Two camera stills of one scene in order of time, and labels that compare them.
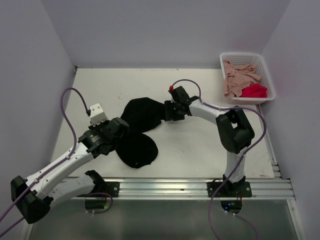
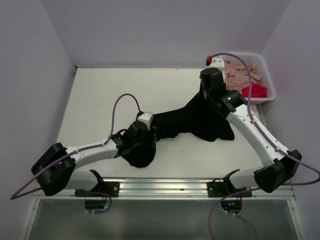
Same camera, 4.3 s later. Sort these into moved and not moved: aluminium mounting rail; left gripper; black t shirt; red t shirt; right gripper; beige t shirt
Moved: left gripper; black t shirt; right gripper
Not moved: beige t shirt; red t shirt; aluminium mounting rail
